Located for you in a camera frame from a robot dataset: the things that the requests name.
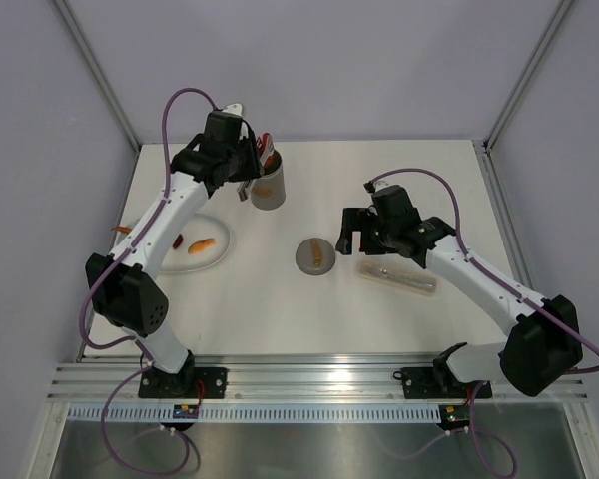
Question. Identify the clear cutlery case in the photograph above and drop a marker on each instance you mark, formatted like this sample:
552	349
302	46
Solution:
397	277

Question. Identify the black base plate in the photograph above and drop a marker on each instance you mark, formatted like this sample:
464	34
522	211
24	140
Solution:
420	383
205	382

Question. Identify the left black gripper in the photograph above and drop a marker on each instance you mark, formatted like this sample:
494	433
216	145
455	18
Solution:
254	168

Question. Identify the white oval plate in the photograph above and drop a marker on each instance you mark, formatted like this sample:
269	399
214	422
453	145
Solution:
199	227

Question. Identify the steel serving tongs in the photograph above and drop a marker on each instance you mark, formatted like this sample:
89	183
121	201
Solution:
250	169

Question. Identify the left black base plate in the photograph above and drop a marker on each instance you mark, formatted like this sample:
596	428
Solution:
205	382

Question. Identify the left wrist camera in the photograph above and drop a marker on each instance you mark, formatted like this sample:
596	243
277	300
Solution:
236	109

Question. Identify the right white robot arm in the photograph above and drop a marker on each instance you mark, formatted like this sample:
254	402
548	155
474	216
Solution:
540	344

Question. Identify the red white shrimp piece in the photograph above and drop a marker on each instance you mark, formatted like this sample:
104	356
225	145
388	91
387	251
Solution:
266	149

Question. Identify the dark red food piece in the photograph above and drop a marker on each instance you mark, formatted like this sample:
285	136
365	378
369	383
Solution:
177	242

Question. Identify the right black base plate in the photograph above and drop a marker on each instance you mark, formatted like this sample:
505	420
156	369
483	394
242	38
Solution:
420	383

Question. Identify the aluminium mounting rail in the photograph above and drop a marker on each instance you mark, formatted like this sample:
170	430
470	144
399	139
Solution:
300	378

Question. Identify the orange fried shrimp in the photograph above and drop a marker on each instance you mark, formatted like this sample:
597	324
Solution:
121	229

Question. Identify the salmon sushi piece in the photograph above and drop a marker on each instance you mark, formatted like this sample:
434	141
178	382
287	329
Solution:
201	245

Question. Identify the grey lid with leather strap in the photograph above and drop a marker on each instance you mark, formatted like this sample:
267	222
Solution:
315	256

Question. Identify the grey cylindrical lunch container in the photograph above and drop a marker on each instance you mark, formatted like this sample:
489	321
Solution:
268	192

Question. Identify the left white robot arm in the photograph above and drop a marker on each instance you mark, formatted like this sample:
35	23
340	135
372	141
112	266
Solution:
124	281

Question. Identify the white slotted cable duct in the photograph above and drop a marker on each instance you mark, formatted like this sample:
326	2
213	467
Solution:
260	413

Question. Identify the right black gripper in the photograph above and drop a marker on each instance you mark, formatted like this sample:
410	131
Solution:
359	219

